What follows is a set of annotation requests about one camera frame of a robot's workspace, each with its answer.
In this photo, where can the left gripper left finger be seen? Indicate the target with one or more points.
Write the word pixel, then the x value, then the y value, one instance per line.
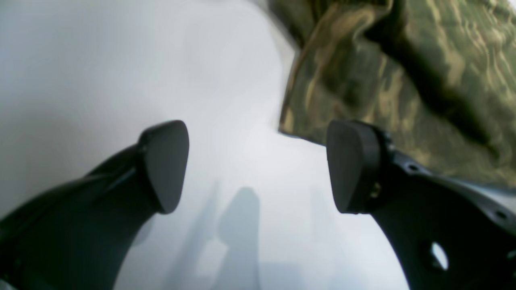
pixel 77 235

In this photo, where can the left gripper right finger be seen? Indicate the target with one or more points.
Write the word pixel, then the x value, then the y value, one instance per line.
pixel 447 234

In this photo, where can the camouflage t-shirt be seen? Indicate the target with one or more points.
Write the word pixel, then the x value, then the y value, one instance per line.
pixel 439 75

